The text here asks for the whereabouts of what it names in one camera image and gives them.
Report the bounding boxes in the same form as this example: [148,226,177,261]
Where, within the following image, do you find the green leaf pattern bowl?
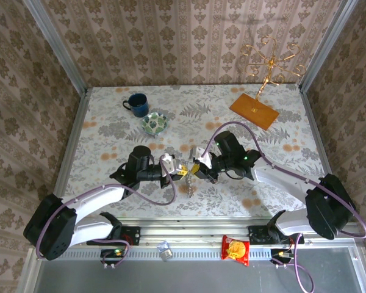
[141,112,170,135]

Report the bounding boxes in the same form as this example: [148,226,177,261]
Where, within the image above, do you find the golden stand on wooden base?
[229,35,308,131]

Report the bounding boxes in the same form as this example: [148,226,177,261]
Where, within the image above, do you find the dark blue mug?
[123,93,149,118]

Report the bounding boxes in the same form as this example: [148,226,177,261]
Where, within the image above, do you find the small clear blue packet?
[156,241,173,262]

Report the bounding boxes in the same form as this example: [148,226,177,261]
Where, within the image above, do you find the red snack packet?
[221,234,250,267]

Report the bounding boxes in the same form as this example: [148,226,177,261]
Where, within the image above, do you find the small black connector board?
[100,248,126,269]
[270,248,296,269]

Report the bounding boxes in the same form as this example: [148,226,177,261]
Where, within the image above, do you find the grey metal panel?
[18,247,366,293]

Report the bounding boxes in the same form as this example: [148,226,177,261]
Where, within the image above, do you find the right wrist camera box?
[190,146,214,168]

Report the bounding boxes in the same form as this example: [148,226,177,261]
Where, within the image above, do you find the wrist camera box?
[160,153,178,172]
[190,146,214,168]

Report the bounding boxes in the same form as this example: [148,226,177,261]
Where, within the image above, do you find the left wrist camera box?
[160,153,178,172]

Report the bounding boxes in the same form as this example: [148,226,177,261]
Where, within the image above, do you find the aluminium cross rail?
[30,218,362,248]

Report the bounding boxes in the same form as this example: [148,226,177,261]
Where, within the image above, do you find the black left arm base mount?
[86,225,141,247]

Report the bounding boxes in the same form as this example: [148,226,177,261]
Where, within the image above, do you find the aluminium side rail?
[45,87,93,223]
[298,84,348,222]

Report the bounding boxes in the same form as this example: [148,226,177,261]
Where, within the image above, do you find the slotted grey cable duct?
[41,247,274,261]

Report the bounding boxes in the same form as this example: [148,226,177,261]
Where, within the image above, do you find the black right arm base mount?
[248,225,305,246]

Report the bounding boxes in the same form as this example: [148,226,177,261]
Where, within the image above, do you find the aluminium frame post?
[23,0,89,92]
[298,0,357,91]

